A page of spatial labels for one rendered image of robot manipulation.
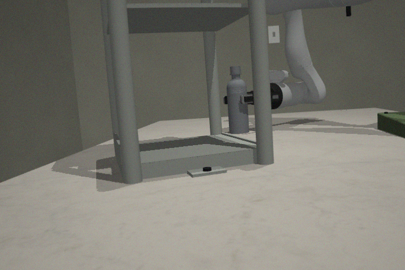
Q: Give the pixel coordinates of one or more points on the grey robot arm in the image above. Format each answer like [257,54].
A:
[313,91]

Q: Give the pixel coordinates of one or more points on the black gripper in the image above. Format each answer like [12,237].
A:
[276,97]

